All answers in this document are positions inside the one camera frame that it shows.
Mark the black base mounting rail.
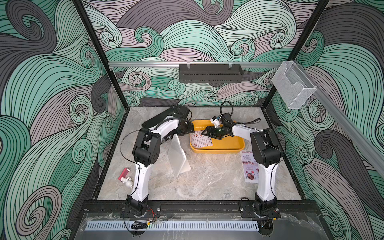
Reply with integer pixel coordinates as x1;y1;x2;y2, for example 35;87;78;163
81;200;319;214

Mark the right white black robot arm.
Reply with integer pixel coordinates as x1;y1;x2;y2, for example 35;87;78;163
202;123;283;215

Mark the aluminium wall rail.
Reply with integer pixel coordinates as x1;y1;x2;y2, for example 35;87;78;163
108;61;282;69

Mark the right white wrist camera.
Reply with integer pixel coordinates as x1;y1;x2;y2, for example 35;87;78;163
210;117;222;128

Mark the yellow plastic tray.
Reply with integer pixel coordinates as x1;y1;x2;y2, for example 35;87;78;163
190;120;246;154

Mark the clear mesh wall pocket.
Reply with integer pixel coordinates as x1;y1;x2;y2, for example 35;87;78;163
272;61;317;110

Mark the black wall shelf tray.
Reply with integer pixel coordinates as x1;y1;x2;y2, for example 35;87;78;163
179;65;244;87

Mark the pink small block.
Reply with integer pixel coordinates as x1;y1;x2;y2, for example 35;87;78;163
118;168;130;183

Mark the black hard case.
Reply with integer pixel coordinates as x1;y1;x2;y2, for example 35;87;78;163
142;106;191;129

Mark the dim sum menu sheet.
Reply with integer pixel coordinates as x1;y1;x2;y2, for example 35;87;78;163
190;131;213;149

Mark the white slotted cable duct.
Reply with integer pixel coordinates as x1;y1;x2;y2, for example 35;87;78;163
85;220;259;232

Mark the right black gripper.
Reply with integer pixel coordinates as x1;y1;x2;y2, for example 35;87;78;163
201;126;226;139

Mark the red specials menu sheet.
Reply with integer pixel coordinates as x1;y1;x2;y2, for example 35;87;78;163
241;151;259;183

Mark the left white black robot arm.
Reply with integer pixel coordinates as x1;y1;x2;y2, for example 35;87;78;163
127;115;194;215

